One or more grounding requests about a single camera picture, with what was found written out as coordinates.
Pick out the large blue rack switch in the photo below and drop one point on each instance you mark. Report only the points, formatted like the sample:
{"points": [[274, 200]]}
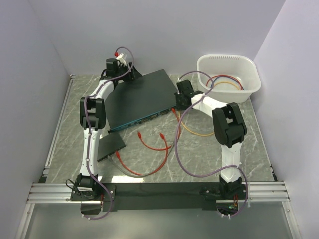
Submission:
{"points": [[141, 100]]}

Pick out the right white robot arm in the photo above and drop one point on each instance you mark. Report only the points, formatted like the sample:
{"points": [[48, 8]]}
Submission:
{"points": [[229, 130]]}

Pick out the black base bar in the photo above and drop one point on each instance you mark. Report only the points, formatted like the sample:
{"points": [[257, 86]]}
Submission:
{"points": [[186, 195]]}

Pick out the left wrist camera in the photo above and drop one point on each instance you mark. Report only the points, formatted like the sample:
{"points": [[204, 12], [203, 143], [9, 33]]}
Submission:
{"points": [[121, 57]]}

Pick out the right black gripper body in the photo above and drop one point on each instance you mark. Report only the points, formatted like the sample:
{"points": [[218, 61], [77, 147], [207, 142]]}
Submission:
{"points": [[179, 103]]}

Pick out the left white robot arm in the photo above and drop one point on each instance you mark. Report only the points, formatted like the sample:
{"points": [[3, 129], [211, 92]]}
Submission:
{"points": [[93, 119]]}

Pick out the small black network switch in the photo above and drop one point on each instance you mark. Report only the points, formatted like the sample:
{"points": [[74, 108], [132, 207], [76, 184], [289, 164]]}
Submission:
{"points": [[109, 144]]}

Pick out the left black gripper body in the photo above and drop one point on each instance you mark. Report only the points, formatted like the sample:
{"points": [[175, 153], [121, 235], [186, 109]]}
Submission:
{"points": [[122, 69]]}

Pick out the aluminium frame rail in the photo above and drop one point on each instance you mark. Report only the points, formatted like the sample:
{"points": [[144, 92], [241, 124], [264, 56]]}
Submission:
{"points": [[56, 135]]}

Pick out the white plastic tub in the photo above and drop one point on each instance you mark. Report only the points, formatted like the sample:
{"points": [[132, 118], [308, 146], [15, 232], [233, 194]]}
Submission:
{"points": [[234, 77]]}

